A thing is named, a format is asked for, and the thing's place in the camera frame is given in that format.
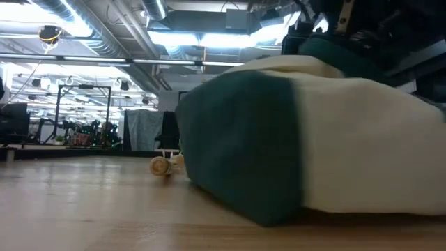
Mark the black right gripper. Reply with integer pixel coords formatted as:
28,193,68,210
281,0,446,70

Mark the yellow ceiling cable reel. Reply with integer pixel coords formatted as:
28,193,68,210
37,24,64,45

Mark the grey ceiling box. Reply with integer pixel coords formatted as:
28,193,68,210
225,8,249,31

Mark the wooden-handled garden fork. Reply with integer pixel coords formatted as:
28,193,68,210
169,153,185,168

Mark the person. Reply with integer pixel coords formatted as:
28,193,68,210
91,120,123,146

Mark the black frame stand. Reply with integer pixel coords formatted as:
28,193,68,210
54,84,113,146

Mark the cream and green gardening bag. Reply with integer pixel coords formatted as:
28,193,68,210
175,36,446,227

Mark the long ceiling light bar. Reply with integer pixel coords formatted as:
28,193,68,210
0,52,245,68

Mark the grey cloth partition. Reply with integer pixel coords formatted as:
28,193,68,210
125,109,164,152

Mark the black neighbouring table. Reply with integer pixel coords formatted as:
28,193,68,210
0,146,178,162

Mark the black monitor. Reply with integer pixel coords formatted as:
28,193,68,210
0,102,31,144

